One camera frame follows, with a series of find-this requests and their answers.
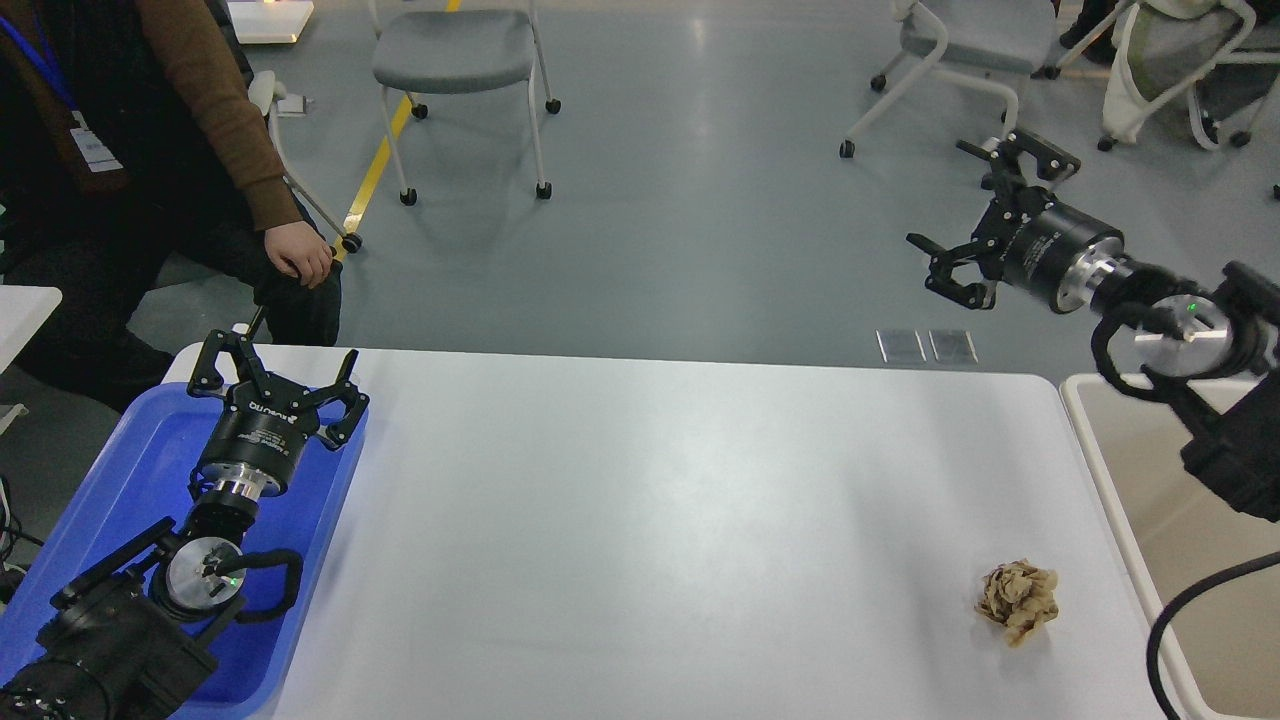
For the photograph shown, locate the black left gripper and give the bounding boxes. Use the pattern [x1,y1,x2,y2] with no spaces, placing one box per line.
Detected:
[187,329,370,498]

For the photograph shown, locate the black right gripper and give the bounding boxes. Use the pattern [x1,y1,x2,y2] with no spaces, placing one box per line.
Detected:
[906,128,1137,316]

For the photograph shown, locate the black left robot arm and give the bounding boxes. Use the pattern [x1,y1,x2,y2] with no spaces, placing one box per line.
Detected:
[3,331,370,719]

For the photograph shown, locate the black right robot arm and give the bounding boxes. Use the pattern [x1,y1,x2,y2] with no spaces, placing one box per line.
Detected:
[908,128,1279,521]

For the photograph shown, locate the person's hand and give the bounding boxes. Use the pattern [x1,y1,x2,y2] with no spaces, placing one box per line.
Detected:
[264,222,334,290]

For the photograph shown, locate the right floor outlet plate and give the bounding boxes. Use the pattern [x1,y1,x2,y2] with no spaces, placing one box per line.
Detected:
[927,329,979,366]

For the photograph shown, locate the floor outlet plate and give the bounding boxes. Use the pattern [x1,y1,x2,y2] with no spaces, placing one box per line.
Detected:
[927,329,979,366]
[876,329,927,365]

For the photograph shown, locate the blue plastic tray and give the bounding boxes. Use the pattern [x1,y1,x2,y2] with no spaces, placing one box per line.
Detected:
[0,383,369,720]

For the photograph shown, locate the left floor outlet plate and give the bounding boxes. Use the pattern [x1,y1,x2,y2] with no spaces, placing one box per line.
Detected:
[876,329,927,365]

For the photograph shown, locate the grey chair right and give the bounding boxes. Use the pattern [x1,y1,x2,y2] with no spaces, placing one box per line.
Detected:
[838,1,1057,159]

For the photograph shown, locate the grey chair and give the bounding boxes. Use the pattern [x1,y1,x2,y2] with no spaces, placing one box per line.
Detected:
[838,1,1057,159]
[366,1,562,206]

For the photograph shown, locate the white chair far right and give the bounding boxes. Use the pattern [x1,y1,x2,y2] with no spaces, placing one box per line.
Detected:
[1042,1,1277,151]

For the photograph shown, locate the white side table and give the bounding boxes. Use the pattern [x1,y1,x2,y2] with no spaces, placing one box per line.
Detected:
[1,284,63,373]

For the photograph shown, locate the seated person in brown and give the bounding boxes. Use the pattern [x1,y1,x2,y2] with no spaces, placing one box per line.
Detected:
[1,1,342,413]

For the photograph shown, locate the white chair behind person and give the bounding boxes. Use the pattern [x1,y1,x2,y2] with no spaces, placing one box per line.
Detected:
[248,70,364,256]

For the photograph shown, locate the beige plastic bin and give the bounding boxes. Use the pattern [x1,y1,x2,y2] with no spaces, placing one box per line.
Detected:
[1060,374,1279,719]

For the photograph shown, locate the crumpled brown paper ball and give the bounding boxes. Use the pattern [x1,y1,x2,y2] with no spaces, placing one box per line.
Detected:
[974,559,1060,648]

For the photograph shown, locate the white box on floor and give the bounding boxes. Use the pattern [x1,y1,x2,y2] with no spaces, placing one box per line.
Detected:
[228,1,315,45]

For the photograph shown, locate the grey chair centre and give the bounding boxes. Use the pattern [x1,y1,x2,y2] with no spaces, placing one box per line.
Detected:
[366,1,562,206]

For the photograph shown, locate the black cable bottom right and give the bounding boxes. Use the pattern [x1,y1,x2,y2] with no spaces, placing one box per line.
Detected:
[1146,550,1280,720]

